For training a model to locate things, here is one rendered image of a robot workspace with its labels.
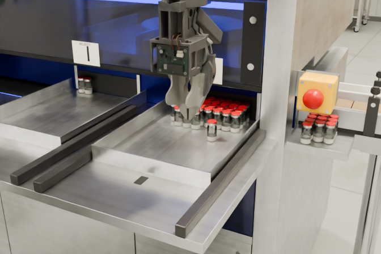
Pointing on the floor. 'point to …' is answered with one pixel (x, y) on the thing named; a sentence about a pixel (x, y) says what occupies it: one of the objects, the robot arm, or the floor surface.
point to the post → (278, 102)
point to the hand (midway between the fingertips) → (190, 111)
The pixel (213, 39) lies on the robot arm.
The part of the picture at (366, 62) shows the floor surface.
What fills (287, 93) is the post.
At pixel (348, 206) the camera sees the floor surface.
